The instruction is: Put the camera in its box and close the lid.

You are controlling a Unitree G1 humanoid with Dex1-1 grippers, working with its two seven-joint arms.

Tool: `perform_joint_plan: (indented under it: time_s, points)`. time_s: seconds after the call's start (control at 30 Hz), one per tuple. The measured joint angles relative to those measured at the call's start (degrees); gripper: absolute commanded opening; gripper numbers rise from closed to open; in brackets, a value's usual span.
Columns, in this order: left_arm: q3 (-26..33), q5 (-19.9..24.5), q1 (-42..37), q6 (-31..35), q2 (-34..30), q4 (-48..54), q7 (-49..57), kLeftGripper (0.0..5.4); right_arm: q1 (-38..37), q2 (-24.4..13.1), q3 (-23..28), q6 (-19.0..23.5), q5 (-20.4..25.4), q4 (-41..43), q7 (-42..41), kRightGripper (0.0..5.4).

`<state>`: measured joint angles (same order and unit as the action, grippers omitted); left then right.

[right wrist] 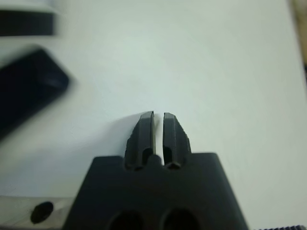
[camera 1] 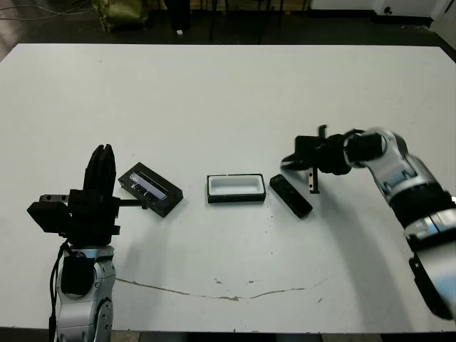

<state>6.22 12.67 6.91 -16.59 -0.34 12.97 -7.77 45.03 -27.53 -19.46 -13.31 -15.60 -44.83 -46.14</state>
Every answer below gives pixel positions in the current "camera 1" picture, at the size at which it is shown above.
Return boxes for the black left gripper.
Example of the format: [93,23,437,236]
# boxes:
[39,144,149,247]

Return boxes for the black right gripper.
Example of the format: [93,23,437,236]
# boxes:
[280,124,352,195]

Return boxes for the slim black camera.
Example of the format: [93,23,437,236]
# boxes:
[269,174,314,219]

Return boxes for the black box lid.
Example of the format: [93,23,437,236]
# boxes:
[117,162,184,218]

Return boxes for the black box with white insert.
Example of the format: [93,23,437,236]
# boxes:
[206,172,267,204]

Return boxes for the olive green bag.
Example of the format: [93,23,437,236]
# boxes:
[91,0,149,33]

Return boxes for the black metal chair legs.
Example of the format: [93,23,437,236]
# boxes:
[208,0,286,43]

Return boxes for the white cabinet with black knob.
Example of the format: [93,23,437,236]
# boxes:
[370,0,446,26]

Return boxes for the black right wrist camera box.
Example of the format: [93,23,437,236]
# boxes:
[294,135,324,162]

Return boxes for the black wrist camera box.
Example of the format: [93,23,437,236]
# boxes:
[27,201,71,234]
[294,135,324,162]

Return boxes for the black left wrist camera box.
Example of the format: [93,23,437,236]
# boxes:
[27,201,71,234]

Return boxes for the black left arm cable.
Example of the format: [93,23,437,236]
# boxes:
[48,240,72,342]

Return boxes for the white floor cables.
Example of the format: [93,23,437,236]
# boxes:
[0,2,93,19]

